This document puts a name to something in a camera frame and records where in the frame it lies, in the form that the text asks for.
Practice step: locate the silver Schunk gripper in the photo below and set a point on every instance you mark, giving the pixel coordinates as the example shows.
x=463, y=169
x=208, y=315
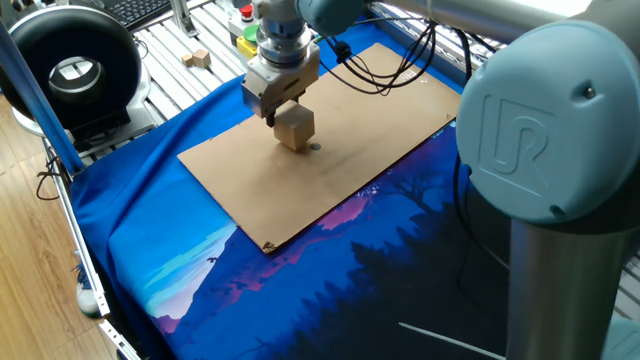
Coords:
x=277, y=87

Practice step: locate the large wooden cube block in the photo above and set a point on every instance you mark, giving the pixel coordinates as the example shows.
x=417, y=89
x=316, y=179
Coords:
x=295, y=127

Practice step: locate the brown cardboard sheet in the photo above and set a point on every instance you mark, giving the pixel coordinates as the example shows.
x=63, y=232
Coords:
x=325, y=190

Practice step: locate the small wooden cube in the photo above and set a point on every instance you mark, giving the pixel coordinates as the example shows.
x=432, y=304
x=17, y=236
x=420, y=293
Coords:
x=202, y=58

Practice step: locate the grey box red stop button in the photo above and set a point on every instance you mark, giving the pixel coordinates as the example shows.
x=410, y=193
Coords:
x=245, y=12

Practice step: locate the tiny wooden cube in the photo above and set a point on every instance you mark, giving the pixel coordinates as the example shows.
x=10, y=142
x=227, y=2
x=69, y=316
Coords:
x=187, y=61

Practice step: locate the blue forest print cloth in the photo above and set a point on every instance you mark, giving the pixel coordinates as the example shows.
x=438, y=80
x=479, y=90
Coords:
x=175, y=225

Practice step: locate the black keyboard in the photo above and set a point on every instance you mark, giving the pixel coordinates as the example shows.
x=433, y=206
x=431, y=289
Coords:
x=140, y=12

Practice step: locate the blue pole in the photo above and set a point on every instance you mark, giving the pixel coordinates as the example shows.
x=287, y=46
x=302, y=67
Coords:
x=40, y=100

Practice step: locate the white sneaker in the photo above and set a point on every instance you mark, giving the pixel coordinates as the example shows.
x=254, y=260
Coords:
x=87, y=300

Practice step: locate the white zip tie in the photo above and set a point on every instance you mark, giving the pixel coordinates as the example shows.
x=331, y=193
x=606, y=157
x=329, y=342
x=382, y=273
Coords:
x=450, y=342

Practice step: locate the aluminium post with foot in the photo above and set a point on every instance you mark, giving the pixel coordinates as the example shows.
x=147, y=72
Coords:
x=182, y=17

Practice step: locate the aluminium table rail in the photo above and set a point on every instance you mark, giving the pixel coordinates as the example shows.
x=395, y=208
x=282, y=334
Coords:
x=435, y=55

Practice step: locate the silver side rail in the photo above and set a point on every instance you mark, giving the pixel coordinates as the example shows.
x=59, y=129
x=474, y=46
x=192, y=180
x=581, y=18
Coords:
x=75, y=220

